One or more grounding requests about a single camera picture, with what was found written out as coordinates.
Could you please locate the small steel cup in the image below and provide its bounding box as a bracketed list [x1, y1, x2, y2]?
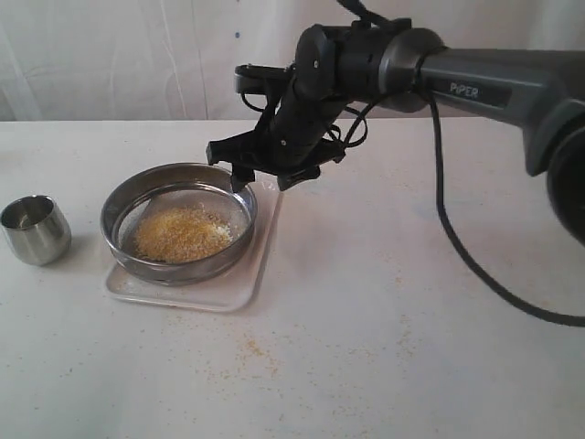
[1, 195, 72, 266]

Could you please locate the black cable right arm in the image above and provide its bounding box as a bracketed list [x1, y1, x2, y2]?
[337, 0, 585, 328]

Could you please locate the white backdrop curtain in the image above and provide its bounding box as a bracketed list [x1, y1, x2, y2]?
[1, 1, 584, 126]

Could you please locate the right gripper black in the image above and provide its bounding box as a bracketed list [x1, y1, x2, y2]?
[207, 86, 346, 193]

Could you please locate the yellow and white grain mix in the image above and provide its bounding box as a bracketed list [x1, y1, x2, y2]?
[134, 208, 233, 264]

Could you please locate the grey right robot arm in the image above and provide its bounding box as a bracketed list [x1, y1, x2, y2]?
[207, 19, 584, 240]

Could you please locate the round steel sieve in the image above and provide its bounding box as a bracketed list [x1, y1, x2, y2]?
[101, 163, 258, 285]

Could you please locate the white square tray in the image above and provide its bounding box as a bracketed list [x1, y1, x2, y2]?
[105, 179, 282, 313]

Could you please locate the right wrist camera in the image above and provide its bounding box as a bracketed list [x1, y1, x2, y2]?
[235, 64, 295, 97]

